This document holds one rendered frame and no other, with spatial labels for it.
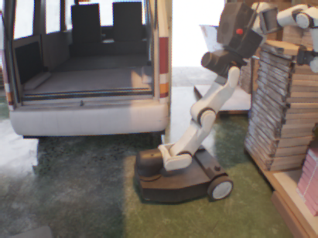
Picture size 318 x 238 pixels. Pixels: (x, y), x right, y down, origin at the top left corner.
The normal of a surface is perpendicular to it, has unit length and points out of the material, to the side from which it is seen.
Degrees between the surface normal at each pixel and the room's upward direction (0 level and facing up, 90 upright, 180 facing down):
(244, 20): 89
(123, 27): 93
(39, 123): 87
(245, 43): 99
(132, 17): 93
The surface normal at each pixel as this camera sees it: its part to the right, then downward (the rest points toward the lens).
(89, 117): 0.10, 0.35
